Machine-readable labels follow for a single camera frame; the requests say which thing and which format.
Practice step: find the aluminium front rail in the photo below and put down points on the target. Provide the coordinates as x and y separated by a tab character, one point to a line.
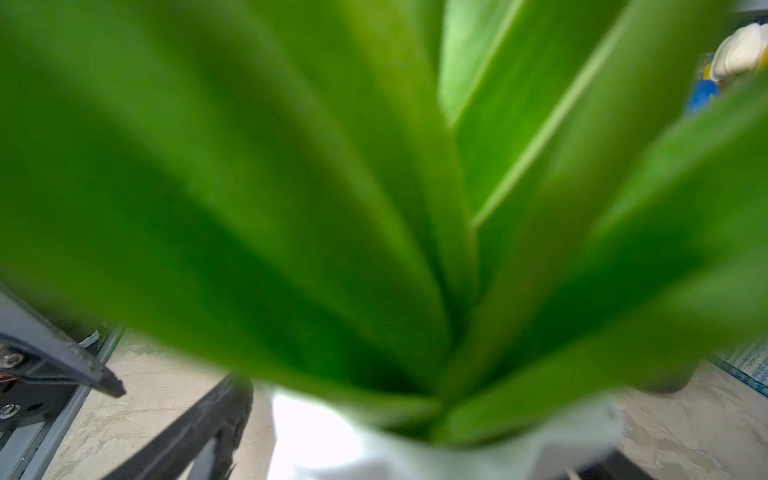
27	452

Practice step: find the white tulip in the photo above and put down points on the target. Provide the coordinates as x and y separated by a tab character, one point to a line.
743	51

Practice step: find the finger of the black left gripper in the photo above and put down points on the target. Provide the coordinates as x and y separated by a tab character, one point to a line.
36	351

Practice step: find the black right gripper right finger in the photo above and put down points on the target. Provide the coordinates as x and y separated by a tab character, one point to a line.
615	466

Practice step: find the white ribbed vase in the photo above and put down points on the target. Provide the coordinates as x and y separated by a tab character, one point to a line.
564	429

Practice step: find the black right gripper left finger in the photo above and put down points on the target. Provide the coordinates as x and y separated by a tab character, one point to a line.
202	441

